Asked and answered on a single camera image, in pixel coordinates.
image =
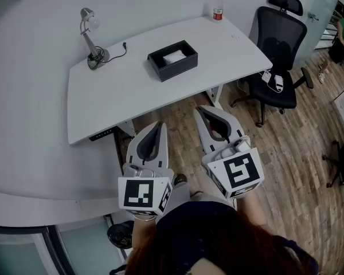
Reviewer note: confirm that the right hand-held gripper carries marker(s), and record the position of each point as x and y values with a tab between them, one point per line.
240	168

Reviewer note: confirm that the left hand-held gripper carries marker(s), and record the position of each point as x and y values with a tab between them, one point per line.
137	193

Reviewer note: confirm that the white cloth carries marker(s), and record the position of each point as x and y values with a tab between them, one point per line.
174	57

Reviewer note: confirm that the person's right forearm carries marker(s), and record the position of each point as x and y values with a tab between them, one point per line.
253	213

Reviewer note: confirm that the person's left forearm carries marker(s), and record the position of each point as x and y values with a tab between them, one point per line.
142	233

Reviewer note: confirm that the person's brown shoe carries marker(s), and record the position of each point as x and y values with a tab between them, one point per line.
180	179

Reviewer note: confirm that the black desk control panel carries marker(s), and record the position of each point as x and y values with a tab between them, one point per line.
101	135

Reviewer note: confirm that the person's light grey trousers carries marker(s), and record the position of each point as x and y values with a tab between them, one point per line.
180	193

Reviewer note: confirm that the left wrist thin bangle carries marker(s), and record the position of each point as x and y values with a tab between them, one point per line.
144	218

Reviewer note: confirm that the white power adapter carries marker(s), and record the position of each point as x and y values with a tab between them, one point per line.
266	76

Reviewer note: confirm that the black rectangular box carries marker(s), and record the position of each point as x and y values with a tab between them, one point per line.
175	71

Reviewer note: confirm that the person's dark top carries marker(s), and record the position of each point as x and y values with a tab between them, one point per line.
195	213

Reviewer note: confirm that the white rectangular device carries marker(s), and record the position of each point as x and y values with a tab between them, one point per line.
279	82

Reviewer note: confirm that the black mesh office chair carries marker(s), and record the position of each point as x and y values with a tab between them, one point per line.
278	36

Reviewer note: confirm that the red label plastic bottle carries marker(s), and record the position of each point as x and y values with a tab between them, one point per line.
217	11

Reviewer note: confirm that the silver desk lamp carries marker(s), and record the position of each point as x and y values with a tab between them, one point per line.
90	43

